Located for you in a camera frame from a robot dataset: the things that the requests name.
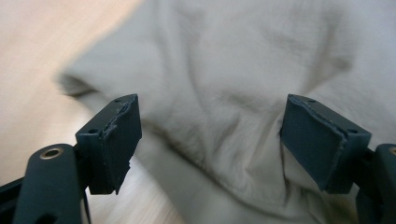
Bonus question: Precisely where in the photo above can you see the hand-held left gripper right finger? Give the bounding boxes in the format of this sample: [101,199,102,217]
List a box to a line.
[279,93,373,194]

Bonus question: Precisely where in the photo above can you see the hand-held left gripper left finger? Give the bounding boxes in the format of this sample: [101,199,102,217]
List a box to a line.
[75,93,143,195]

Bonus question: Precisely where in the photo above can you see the beige shorts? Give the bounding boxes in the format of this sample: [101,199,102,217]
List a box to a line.
[57,0,396,224]

